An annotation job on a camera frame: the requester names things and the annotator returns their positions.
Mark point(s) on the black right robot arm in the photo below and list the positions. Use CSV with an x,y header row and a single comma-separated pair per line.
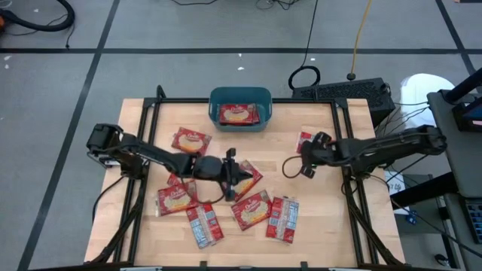
x,y
376,148

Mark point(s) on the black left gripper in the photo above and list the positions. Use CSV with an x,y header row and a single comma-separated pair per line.
x,y
211,168

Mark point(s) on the orange black shop vacuum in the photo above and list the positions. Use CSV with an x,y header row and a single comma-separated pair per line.
x,y
1,23

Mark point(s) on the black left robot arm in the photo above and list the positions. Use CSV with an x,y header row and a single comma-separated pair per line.
x,y
150,154

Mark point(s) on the black table beam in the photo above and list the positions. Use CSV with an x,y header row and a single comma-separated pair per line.
x,y
425,190

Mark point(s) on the small blue object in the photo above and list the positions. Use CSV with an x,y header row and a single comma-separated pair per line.
x,y
412,218

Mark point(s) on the white round stool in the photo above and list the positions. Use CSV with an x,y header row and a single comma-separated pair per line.
x,y
425,90

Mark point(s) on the teal plastic basket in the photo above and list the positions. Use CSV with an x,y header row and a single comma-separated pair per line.
x,y
214,109

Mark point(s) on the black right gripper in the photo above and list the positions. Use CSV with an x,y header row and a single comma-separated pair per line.
x,y
318,152

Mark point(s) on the black caster wheel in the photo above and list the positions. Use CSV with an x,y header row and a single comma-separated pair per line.
x,y
440,259

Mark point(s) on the dark keyboard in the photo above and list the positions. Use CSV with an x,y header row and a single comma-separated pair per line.
x,y
475,220

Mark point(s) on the black aluminium table frame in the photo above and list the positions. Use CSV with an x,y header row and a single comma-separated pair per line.
x,y
180,100

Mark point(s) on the black device with blue screen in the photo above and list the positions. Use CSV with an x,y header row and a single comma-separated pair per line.
x,y
467,116

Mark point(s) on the grey side table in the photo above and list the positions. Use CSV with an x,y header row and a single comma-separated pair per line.
x,y
463,158

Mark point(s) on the white paper label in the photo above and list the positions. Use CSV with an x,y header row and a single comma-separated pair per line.
x,y
394,184

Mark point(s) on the black pole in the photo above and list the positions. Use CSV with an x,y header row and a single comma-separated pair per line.
x,y
467,84

